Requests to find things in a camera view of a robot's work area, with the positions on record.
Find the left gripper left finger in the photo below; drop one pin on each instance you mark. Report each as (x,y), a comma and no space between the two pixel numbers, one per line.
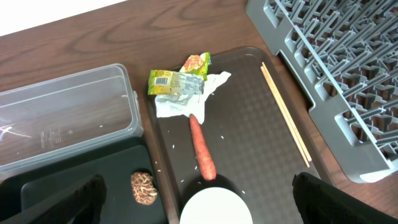
(81,202)

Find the grey dishwasher rack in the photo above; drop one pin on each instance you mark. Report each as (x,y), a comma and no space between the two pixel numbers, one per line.
(344,55)

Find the brown serving tray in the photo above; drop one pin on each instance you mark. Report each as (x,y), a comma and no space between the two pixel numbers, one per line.
(249,141)

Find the black waste tray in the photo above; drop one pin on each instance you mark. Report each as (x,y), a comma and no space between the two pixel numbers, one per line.
(115,162)

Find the crumpled white napkin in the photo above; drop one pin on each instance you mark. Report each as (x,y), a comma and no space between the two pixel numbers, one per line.
(175,105)

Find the brown mushroom food scrap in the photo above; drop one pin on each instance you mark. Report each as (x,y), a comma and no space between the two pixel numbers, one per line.
(143,188)

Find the right wooden chopstick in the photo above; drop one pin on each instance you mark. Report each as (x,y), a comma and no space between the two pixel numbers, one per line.
(287,110)

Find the light blue rice bowl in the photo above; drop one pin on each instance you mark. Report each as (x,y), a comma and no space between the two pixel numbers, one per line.
(216,205)

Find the orange carrot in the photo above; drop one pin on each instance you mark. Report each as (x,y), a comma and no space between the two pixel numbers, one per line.
(205,161)

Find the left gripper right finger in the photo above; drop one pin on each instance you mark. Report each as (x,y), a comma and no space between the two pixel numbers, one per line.
(320,203)

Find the clear plastic bin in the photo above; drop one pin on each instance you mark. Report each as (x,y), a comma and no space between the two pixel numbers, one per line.
(59,118)

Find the yellow green snack wrapper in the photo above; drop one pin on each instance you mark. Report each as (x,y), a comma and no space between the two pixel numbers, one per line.
(189,80)

